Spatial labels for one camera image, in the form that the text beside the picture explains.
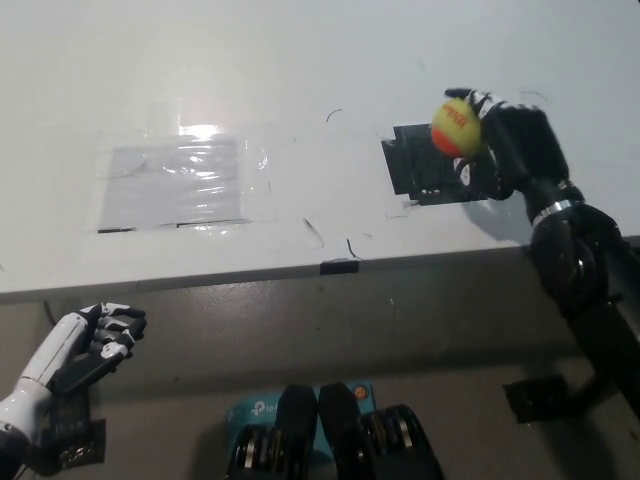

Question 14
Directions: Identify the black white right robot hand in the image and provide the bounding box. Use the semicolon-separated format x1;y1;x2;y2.
443;87;573;202

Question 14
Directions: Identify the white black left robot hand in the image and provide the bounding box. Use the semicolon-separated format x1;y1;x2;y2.
17;301;149;398

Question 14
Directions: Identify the yellow orange small tennis ball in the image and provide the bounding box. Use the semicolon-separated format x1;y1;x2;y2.
430;98;484;157

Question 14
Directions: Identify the black floor tape patch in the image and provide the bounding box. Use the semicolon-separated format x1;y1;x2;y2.
502;373;574;425
42;392;108;469

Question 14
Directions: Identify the black tape patch on table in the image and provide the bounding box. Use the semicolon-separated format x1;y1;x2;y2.
380;123;494;207

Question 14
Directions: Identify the clear taped plastic sheet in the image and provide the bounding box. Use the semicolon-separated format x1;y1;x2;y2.
98;137;241;233

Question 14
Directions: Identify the teal router box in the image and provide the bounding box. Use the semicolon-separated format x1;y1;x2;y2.
224;382;375;452

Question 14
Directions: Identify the small black tape strip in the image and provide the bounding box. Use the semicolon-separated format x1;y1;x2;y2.
319;258;360;276

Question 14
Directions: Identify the clear plastic film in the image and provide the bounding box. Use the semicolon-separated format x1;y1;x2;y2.
94;99;279;234

